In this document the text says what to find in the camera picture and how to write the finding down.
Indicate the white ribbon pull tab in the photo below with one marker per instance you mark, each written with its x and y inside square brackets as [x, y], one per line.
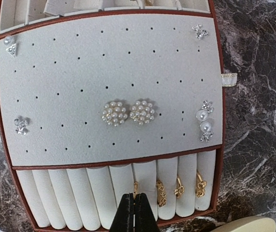
[229, 79]

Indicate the left pearl cluster earring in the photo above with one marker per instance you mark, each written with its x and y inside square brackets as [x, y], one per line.
[114, 113]

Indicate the silver crystal stud earring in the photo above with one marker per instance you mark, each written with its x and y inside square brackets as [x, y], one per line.
[200, 33]

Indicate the lower pearl crystal earring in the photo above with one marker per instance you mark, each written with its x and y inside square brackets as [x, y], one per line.
[206, 128]

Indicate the beige round plate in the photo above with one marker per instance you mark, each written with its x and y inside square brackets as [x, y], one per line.
[249, 224]

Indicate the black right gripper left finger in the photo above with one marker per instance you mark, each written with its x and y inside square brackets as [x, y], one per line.
[124, 218]

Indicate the right pearl cluster earring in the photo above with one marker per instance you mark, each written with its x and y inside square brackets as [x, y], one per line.
[142, 112]

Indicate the red jewelry tray insert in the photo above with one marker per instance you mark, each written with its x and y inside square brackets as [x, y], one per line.
[99, 98]

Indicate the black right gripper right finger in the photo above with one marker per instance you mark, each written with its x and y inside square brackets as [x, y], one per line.
[144, 218]

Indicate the silver triangle pearl earring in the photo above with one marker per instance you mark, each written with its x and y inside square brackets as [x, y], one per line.
[11, 49]

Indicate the upper pearl crystal earring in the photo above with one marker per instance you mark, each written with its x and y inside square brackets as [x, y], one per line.
[206, 109]

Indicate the pearl crystal earring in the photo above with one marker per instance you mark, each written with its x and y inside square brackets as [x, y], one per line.
[206, 109]
[206, 128]

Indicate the pearl cluster earring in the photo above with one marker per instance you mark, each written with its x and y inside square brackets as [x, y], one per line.
[114, 113]
[142, 112]

